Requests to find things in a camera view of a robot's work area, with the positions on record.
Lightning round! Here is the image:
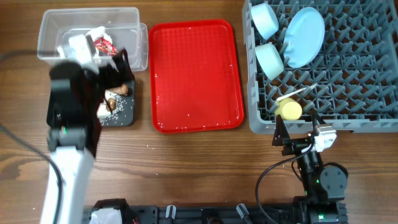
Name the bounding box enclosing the red snack wrapper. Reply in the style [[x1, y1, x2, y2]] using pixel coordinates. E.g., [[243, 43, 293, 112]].
[[94, 37, 118, 57]]

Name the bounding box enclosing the yellow plastic cup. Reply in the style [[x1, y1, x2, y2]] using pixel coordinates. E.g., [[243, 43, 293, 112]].
[[274, 98, 302, 121]]

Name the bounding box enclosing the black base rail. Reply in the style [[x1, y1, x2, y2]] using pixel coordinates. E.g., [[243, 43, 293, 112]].
[[82, 202, 348, 224]]

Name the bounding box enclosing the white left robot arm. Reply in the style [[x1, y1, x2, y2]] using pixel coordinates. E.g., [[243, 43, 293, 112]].
[[40, 49, 135, 223]]

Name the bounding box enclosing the light blue plate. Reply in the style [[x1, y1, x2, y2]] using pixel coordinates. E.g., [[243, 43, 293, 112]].
[[284, 7, 325, 68]]

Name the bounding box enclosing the orange carrot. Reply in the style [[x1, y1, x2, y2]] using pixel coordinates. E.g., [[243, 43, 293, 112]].
[[108, 84, 129, 95]]

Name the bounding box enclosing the mint green bowl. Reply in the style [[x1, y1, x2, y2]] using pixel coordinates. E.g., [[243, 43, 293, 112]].
[[255, 43, 284, 80]]

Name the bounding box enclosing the brown food scrap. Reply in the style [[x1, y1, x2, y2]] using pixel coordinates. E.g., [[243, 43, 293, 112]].
[[106, 98, 117, 112]]

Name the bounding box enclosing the white tissue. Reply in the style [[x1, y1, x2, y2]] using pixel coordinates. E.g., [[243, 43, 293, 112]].
[[86, 26, 113, 44]]

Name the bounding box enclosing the red serving tray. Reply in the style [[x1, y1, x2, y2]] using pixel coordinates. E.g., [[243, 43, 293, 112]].
[[149, 19, 244, 134]]

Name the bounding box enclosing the pile of white rice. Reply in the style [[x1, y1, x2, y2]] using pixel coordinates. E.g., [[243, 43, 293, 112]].
[[97, 90, 134, 127]]

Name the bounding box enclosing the white plastic spoon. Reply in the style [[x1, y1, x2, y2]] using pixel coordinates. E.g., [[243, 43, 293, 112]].
[[276, 83, 318, 101]]

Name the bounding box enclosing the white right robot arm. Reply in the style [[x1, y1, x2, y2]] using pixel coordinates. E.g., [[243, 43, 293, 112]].
[[272, 113, 348, 223]]

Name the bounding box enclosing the clear plastic bin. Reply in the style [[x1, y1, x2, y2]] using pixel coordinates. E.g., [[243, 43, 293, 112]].
[[37, 7, 149, 72]]

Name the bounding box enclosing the light blue bowl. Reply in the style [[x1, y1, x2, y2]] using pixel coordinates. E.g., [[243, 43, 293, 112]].
[[251, 3, 279, 40]]

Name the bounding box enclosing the grey dishwasher rack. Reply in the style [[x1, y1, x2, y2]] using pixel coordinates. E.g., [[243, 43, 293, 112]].
[[242, 1, 397, 134]]

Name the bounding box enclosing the black plastic tray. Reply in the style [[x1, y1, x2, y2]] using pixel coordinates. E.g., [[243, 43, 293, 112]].
[[47, 70, 135, 128]]

